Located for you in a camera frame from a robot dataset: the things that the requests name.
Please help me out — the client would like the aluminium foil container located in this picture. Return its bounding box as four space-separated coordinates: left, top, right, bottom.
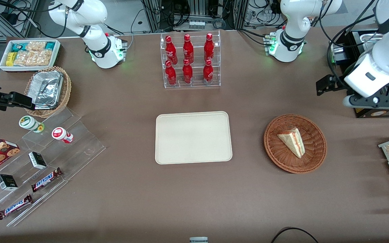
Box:
29 71 64 110

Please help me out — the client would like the clear bag of crackers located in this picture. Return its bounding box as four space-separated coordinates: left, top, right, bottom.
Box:
14 51 33 66
26 41 47 52
31 50 53 66

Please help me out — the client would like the red cola bottle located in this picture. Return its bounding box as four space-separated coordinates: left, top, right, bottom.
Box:
182 59 193 84
204 33 215 63
165 35 178 65
183 34 194 64
165 60 177 86
203 59 214 85

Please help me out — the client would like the triangular sandwich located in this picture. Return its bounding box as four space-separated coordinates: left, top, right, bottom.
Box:
277 127 306 159

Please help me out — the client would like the aluminium frame rack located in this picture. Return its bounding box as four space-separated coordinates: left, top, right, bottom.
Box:
141 0 250 33

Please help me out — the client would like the clear acrylic step display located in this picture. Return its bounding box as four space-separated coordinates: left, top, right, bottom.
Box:
0 107 106 227

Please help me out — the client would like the clear acrylic bottle rack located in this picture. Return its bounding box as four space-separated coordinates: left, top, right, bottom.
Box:
160 30 221 89

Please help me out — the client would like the black cable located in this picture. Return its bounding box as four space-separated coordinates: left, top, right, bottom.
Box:
270 227 320 243

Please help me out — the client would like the green lid yogurt cup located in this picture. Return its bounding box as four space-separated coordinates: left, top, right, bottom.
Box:
19 115 45 133

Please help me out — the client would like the brown wicker basket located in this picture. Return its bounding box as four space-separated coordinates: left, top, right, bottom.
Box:
264 114 327 174

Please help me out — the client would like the white snack tray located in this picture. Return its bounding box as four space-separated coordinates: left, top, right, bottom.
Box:
0 39 61 73

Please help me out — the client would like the beige plastic tray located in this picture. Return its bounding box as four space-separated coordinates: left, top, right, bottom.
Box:
155 111 233 165

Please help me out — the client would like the small black box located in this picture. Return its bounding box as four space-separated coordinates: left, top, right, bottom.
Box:
0 174 19 191
28 152 47 170

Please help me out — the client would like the light wicker basket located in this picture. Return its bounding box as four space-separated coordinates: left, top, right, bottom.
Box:
24 66 72 118

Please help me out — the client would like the Snickers chocolate bar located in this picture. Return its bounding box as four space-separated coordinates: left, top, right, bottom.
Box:
31 167 63 193
0 194 33 220

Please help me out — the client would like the red lid yogurt cup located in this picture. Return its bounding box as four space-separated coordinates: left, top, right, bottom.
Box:
52 127 74 144

